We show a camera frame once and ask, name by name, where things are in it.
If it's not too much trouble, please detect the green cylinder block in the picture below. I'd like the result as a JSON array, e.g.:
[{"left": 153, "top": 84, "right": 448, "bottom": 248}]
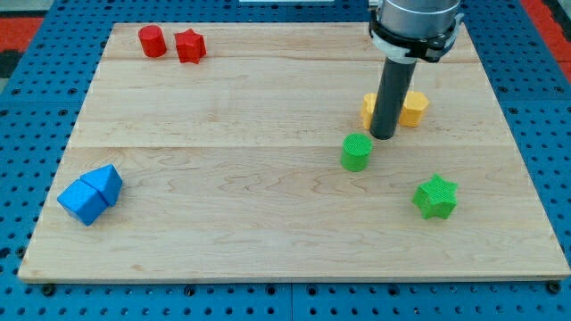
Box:
[{"left": 340, "top": 133, "right": 373, "bottom": 172}]

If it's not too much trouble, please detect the yellow hexagon block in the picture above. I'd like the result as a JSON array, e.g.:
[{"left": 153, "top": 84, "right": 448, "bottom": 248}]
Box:
[{"left": 398, "top": 91, "right": 430, "bottom": 128}]

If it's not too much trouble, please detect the yellow block behind rod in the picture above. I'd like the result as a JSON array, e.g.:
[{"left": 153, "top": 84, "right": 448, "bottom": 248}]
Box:
[{"left": 360, "top": 93, "right": 377, "bottom": 130}]

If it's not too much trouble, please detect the red star block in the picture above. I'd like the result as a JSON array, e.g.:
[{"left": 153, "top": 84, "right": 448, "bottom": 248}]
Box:
[{"left": 175, "top": 29, "right": 207, "bottom": 64}]

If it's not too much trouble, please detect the wooden board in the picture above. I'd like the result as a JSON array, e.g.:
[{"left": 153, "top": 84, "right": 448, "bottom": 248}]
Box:
[{"left": 19, "top": 23, "right": 570, "bottom": 284}]

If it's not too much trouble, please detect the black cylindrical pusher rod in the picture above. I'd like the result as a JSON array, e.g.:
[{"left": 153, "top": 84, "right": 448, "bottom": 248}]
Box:
[{"left": 369, "top": 59, "right": 416, "bottom": 140}]

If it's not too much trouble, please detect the blue cube block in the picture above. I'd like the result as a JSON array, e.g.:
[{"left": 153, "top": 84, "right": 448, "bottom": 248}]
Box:
[{"left": 57, "top": 179, "right": 108, "bottom": 226}]

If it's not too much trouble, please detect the red cylinder block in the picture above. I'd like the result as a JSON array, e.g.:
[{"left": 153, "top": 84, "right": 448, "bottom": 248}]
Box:
[{"left": 137, "top": 25, "right": 167, "bottom": 58}]

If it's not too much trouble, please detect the green star block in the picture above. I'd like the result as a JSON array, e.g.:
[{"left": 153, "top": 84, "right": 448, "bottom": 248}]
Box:
[{"left": 411, "top": 174, "right": 459, "bottom": 219}]

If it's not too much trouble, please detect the blue triangular prism block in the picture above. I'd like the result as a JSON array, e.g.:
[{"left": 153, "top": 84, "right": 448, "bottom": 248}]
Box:
[{"left": 80, "top": 164, "right": 123, "bottom": 207}]

